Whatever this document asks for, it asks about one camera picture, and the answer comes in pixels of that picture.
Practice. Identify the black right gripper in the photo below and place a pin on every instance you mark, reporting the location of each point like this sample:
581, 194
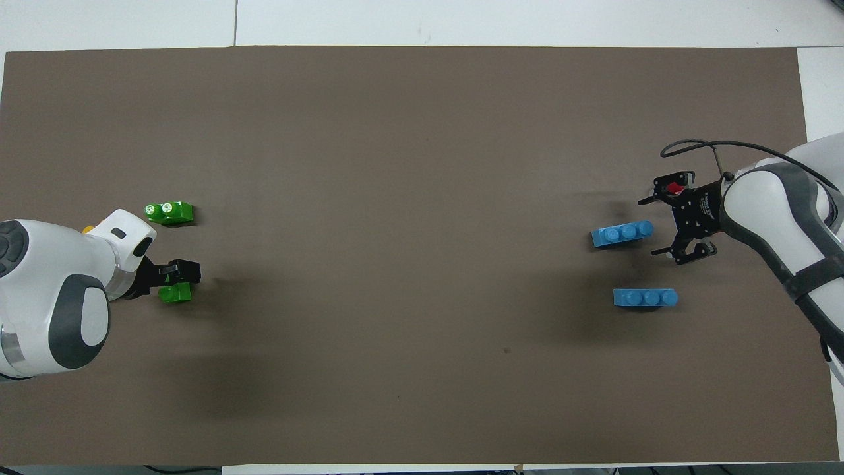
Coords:
699, 211

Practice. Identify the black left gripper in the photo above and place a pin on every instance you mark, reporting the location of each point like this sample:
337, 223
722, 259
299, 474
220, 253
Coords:
146, 278

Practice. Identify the green two-stud toy brick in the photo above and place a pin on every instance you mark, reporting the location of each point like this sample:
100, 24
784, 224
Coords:
177, 294
178, 212

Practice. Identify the blue three-stud toy brick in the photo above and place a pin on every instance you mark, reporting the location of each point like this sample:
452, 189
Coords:
620, 235
643, 298

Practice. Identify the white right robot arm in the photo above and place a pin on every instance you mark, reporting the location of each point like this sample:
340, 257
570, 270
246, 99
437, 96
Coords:
778, 218

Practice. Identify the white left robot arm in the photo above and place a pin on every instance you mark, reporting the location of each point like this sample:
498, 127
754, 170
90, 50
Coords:
39, 297

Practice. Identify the red single-stud toy brick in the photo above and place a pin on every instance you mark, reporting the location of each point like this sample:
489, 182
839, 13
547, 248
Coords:
674, 189

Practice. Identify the brown paper table mat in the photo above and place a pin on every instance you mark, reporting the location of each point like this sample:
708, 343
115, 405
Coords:
422, 198

